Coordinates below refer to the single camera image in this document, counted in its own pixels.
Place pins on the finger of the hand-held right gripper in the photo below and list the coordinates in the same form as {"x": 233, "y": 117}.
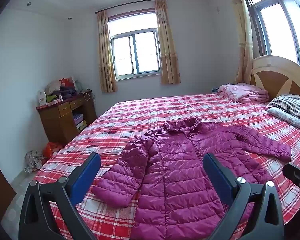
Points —
{"x": 293, "y": 172}

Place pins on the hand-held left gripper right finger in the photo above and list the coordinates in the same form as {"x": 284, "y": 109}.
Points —
{"x": 218, "y": 177}

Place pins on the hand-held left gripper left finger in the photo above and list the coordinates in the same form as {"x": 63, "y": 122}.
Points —
{"x": 86, "y": 177}

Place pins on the magenta puffer jacket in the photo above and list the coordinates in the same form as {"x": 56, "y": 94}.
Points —
{"x": 180, "y": 180}

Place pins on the grey floral pillow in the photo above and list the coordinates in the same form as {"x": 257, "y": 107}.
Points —
{"x": 290, "y": 120}

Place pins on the striped pillow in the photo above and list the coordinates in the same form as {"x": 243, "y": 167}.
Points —
{"x": 292, "y": 105}

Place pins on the orange plastic bag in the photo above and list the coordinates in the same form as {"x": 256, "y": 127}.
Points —
{"x": 52, "y": 150}

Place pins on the yellow box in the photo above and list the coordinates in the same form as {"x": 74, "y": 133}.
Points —
{"x": 81, "y": 125}

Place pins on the grey patterned bag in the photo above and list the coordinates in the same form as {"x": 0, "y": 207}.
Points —
{"x": 34, "y": 161}

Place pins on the blue box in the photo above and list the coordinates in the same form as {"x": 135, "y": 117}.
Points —
{"x": 78, "y": 118}

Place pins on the brown wooden desk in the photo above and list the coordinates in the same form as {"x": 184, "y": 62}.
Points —
{"x": 57, "y": 122}

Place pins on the wooden headboard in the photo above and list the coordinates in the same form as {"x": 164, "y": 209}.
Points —
{"x": 277, "y": 80}

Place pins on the pink folded blanket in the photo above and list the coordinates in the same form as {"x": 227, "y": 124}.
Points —
{"x": 242, "y": 93}

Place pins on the red and white box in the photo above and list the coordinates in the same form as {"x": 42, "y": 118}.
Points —
{"x": 53, "y": 102}

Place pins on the bed with red plaid sheet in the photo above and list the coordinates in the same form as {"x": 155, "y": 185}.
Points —
{"x": 140, "y": 115}

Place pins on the brown wooden door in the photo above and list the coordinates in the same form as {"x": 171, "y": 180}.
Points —
{"x": 0, "y": 187}

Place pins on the dark purple cloth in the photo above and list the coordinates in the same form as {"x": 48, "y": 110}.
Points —
{"x": 66, "y": 91}

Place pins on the blue grey cloth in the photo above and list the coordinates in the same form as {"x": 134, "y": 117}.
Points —
{"x": 214, "y": 89}

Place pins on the mint green container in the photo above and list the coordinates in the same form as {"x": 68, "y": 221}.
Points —
{"x": 79, "y": 85}

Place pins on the beige quilted cloth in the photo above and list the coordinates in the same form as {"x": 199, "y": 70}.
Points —
{"x": 53, "y": 86}

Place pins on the red paper bag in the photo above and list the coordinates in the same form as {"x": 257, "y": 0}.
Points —
{"x": 64, "y": 82}

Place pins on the long beige side curtain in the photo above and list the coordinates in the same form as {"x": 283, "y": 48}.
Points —
{"x": 245, "y": 42}

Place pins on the large side window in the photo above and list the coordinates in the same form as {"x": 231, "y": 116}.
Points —
{"x": 277, "y": 25}

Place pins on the beige patterned curtain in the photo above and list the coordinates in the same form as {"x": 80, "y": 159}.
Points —
{"x": 106, "y": 55}
{"x": 167, "y": 50}

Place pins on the small sliding window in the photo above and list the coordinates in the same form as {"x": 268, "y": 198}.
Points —
{"x": 140, "y": 55}

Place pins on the dark curtain rod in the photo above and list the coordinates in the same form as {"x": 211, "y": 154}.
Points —
{"x": 130, "y": 5}

